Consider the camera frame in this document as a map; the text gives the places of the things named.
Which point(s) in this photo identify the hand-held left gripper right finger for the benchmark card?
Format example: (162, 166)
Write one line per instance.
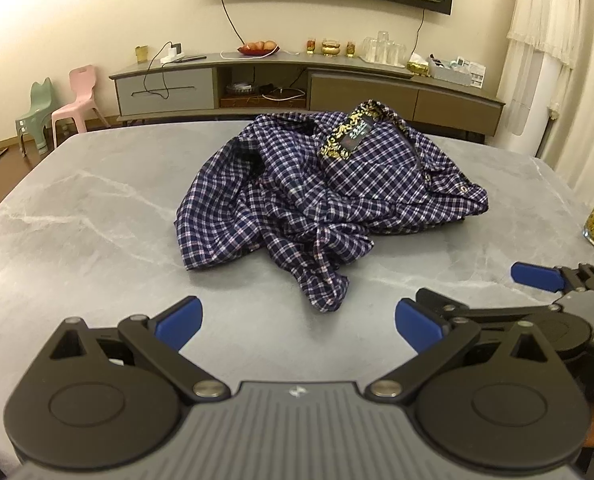
(419, 325)

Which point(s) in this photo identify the white power strip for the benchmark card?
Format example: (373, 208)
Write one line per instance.
(172, 55)

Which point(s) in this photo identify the pink plastic child chair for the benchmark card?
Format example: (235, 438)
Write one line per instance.
(84, 92)

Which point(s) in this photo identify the white curtain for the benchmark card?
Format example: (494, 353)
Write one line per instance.
(547, 10)

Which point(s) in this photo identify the yellow cup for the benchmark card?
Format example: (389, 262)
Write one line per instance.
(142, 54)

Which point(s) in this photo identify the white storage basket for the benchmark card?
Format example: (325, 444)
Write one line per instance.
(452, 74)

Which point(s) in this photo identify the gold tissue box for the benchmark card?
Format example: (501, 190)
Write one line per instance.
(418, 66)

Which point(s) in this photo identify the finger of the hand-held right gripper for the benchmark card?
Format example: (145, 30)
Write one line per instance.
(534, 277)
(442, 305)

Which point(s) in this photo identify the blue plaid shirt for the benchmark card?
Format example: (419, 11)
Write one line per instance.
(277, 200)

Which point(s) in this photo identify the grey and brown television cabinet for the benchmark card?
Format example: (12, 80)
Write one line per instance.
(362, 92)

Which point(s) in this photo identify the small gold glass cup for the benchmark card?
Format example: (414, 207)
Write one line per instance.
(350, 48)
(311, 46)

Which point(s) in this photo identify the wide gold glass bowl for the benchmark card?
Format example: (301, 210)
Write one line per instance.
(330, 48)

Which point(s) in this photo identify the set of clear glasses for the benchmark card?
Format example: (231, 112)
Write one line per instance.
(384, 50)

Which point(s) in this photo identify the red fruit bowl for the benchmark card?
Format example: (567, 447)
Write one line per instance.
(257, 48)

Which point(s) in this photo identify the green plastic child chair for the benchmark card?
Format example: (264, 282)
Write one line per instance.
(39, 110)

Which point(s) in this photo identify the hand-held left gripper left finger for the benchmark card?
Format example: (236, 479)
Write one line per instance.
(179, 322)

